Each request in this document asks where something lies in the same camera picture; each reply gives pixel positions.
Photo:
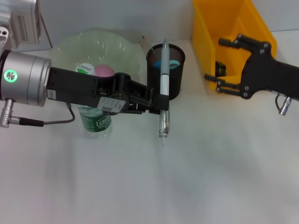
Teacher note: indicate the transparent plastic ruler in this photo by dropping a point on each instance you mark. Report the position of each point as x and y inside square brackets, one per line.
[145, 43]

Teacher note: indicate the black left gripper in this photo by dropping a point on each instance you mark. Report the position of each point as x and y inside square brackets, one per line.
[77, 86]

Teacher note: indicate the blue scissors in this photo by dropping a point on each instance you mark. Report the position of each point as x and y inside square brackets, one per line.
[174, 64]

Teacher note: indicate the silver right wrist connector post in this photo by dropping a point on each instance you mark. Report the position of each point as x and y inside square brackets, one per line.
[285, 106]

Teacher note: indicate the translucent green fruit plate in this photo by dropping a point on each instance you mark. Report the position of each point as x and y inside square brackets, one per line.
[105, 46]

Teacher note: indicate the black mesh pen holder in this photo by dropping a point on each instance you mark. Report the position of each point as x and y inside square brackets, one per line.
[177, 77]

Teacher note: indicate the clear green-label water bottle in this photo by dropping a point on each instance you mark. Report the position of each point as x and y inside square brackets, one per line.
[98, 126]

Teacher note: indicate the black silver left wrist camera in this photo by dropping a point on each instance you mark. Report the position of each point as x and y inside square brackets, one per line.
[25, 21]

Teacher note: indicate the yellow plastic bin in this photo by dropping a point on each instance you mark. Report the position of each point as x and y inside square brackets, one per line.
[210, 23]

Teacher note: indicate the silver left wrist connector post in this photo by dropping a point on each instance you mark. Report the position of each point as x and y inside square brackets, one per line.
[5, 114]

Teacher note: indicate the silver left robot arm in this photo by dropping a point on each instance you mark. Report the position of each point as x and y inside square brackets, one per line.
[25, 79]

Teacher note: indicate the pink toy peach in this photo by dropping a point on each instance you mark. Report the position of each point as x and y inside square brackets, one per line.
[104, 70]

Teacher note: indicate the silver wrist connector post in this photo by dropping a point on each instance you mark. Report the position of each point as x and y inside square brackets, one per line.
[5, 114]
[285, 106]

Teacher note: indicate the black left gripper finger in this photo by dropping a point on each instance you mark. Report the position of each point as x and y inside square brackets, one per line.
[162, 102]

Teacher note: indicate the green plastic wrapper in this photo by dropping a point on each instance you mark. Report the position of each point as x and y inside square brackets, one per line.
[220, 68]

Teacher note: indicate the grey grip ballpoint pen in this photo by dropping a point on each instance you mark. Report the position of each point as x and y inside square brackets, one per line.
[164, 81]

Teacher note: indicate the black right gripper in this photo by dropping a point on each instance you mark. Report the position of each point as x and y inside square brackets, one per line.
[264, 74]

